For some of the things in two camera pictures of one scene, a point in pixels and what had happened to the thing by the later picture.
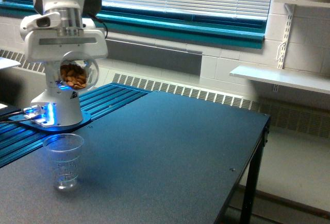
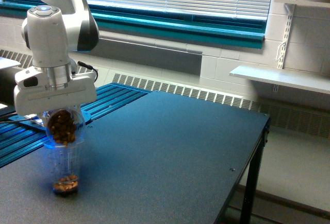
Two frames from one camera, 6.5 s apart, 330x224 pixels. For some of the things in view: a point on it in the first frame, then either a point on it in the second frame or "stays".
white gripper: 45,40 to 32,95
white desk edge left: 6,63 stays
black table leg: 249,200 stays
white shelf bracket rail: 280,56 stays
